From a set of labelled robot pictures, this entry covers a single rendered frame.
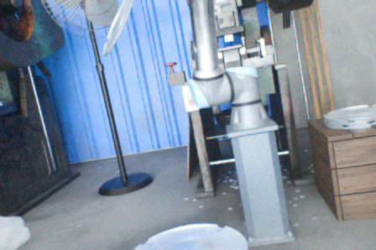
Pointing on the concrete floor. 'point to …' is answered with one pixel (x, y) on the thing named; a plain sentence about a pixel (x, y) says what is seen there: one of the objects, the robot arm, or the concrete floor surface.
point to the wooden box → (345, 169)
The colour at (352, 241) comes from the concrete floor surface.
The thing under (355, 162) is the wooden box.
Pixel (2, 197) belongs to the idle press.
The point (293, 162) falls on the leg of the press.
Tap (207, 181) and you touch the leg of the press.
